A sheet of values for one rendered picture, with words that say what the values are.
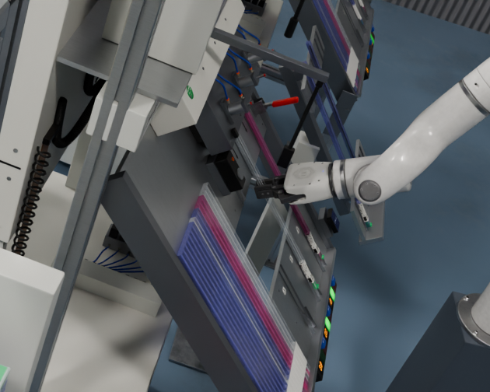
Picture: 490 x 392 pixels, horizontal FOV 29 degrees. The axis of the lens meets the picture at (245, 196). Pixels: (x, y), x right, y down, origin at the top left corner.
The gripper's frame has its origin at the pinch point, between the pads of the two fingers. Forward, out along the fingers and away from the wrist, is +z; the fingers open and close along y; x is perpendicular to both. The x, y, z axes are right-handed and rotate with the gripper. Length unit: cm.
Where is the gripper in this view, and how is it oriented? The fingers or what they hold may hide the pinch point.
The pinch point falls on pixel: (265, 188)
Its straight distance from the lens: 208.8
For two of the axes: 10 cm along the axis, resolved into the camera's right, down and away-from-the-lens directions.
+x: 2.5, 8.1, 5.2
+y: -1.7, 5.7, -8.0
